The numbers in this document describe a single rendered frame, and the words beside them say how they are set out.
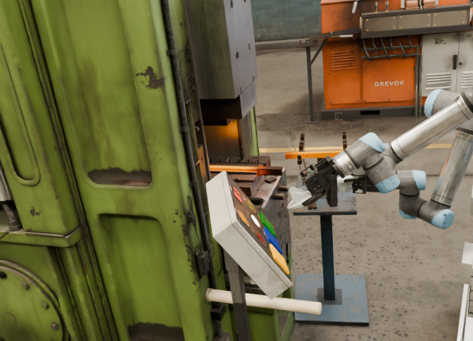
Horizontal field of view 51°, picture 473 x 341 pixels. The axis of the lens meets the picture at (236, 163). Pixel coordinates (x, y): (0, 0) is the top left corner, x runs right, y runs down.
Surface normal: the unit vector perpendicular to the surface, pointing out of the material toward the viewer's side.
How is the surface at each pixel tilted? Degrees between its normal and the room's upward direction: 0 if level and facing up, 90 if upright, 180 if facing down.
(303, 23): 90
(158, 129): 89
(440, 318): 0
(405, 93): 90
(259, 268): 90
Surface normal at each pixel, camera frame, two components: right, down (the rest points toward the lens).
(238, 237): 0.11, 0.39
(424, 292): -0.11, -0.91
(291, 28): -0.21, 0.41
